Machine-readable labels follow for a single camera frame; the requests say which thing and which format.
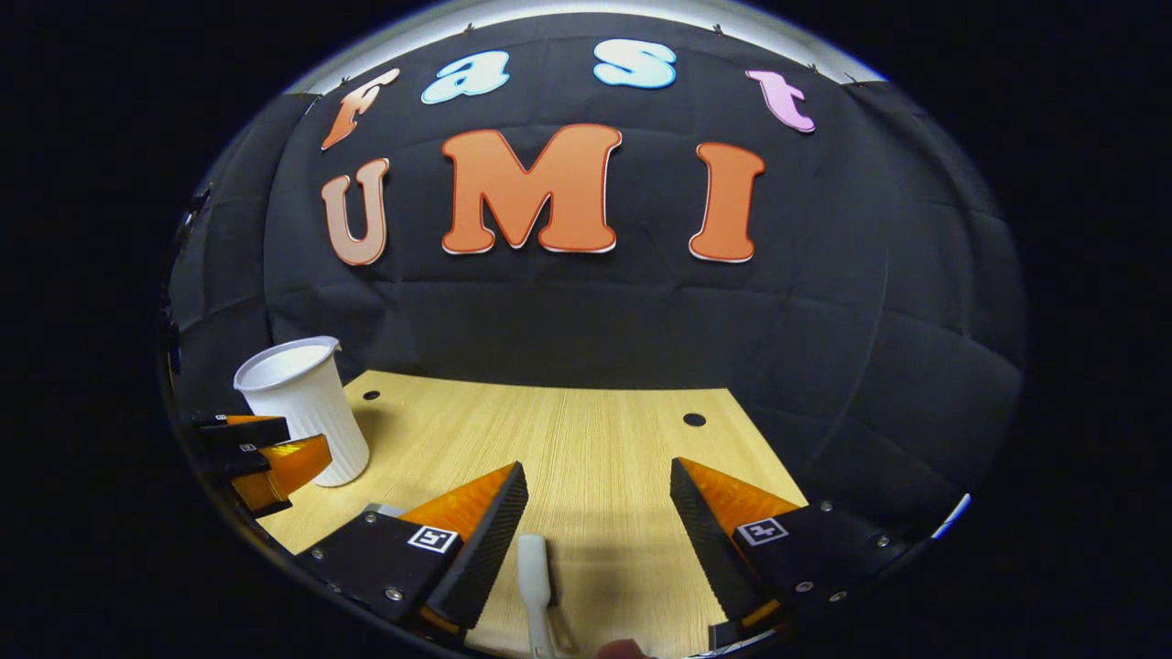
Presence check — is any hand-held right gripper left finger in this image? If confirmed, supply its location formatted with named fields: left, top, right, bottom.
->
left=293, top=460, right=531, bottom=646

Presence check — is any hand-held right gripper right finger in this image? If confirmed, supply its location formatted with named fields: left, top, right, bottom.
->
left=669, top=457, right=917, bottom=647

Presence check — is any small white broom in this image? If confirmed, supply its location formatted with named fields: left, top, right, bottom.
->
left=516, top=535, right=561, bottom=659

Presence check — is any white ribbed garbage bin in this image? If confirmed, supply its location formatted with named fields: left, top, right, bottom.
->
left=233, top=336, right=371, bottom=488

